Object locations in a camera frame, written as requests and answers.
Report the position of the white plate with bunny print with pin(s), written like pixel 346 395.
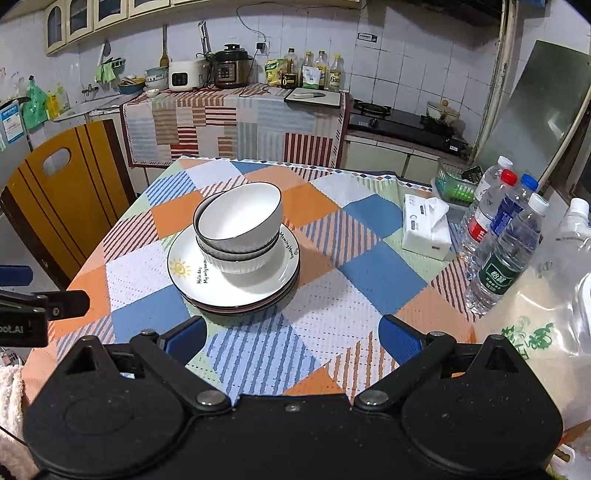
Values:
pixel 249 311

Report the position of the green plastic basket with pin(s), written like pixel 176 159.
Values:
pixel 455 188

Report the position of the red cap water bottle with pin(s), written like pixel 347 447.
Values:
pixel 480 228

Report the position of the clear green printed plastic bag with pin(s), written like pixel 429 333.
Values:
pixel 531 337

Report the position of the yellow snack packet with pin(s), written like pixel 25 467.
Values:
pixel 274 71

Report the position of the stack of pale bowls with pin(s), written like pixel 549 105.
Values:
pixel 157 77

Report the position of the striped counter cloth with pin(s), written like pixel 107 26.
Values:
pixel 231 124

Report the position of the white rice cooker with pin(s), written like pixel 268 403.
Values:
pixel 183 74

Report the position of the wall socket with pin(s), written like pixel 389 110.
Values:
pixel 262 46

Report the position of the yellow wooden chair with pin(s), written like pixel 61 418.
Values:
pixel 60 203

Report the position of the white tissue pack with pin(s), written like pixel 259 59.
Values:
pixel 425 228

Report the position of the metal faucet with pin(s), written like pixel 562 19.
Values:
pixel 88 90

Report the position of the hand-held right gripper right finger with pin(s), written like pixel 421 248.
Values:
pixel 399 336

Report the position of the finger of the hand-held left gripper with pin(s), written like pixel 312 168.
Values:
pixel 60 304
pixel 16 277

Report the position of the cream cooking pot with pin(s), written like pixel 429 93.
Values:
pixel 442 111

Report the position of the wooden spatula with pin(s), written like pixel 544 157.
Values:
pixel 164 46

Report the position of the white ribbed bowl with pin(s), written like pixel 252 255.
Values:
pixel 238 263
pixel 240 217

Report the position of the cream fleece cloth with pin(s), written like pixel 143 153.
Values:
pixel 10 406

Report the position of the green label water bottle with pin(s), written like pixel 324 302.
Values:
pixel 503 270

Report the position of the blue cap water bottle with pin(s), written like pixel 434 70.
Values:
pixel 510 214

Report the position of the silver fridge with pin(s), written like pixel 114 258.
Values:
pixel 9 131

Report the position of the cream wall cabinet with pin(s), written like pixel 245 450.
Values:
pixel 115 18

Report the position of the black pressure cooker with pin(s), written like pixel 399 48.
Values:
pixel 231 68

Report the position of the white plate with sun print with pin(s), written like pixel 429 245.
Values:
pixel 231 288

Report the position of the black gas stove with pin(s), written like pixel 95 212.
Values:
pixel 401 122

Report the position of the green hanging cloth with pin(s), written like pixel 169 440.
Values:
pixel 105 73

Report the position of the grey metal panel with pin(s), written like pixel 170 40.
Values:
pixel 540 108

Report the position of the white cap water bottle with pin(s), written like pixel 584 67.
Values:
pixel 497 171

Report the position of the patchwork tablecloth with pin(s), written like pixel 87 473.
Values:
pixel 332 286

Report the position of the white cutting board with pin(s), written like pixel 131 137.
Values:
pixel 314 97

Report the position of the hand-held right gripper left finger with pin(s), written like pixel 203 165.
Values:
pixel 184 336

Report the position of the blue basin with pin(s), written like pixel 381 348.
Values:
pixel 131 86

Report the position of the kitchen knife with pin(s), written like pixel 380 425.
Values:
pixel 310 94

